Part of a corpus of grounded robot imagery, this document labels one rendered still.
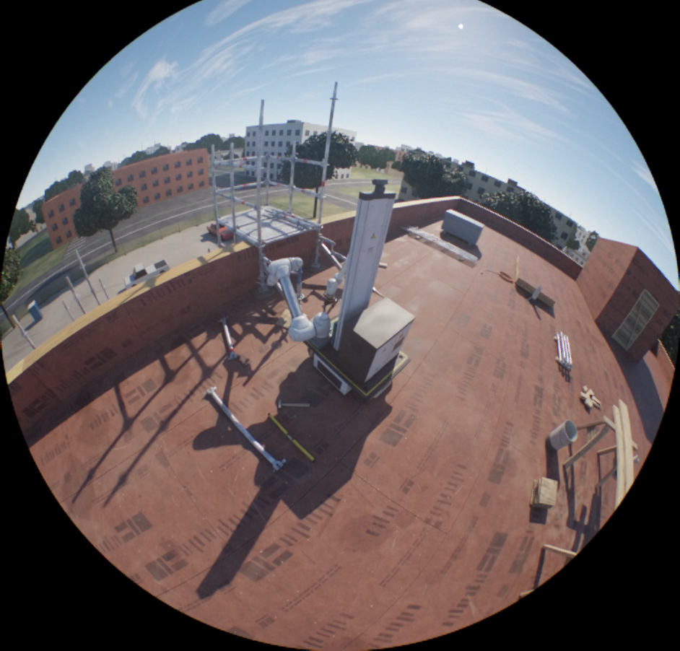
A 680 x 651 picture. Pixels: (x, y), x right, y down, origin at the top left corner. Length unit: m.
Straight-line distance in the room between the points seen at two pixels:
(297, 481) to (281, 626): 1.39
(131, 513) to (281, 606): 1.43
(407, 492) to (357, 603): 1.10
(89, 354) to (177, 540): 2.15
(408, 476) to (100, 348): 3.48
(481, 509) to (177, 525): 2.63
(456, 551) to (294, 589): 1.34
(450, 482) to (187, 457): 2.36
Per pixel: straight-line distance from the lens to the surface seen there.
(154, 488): 2.47
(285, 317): 3.00
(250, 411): 2.32
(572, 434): 3.57
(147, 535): 2.53
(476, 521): 2.58
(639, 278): 9.47
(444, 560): 2.44
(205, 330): 3.09
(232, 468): 2.19
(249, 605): 2.32
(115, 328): 3.07
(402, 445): 2.32
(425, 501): 2.30
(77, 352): 3.25
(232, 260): 3.13
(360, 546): 2.14
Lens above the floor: 2.07
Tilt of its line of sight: 41 degrees down
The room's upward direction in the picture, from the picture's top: 10 degrees clockwise
